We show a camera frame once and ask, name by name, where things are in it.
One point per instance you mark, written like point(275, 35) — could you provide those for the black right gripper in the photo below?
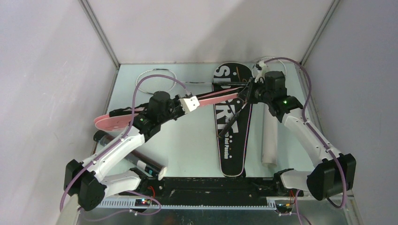
point(247, 94)

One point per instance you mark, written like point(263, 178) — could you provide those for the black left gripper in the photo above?
point(176, 100)

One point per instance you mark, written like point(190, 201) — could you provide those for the black racket cover bag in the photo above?
point(232, 147)

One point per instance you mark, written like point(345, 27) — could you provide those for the white shuttlecock tube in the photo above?
point(270, 139)

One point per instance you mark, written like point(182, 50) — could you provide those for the pink racket cover bag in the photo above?
point(157, 109)

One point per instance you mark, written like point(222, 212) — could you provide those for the black shuttlecock tube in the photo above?
point(140, 160)

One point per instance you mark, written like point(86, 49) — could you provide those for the white black racket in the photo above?
point(236, 115)

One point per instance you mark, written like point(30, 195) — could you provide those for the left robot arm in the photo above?
point(89, 179)

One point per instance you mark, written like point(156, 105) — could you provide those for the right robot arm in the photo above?
point(333, 171)

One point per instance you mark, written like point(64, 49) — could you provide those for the white racket under pink racket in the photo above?
point(161, 79)

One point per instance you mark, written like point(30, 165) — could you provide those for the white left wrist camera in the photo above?
point(189, 104)

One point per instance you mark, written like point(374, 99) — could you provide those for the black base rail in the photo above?
point(213, 192)

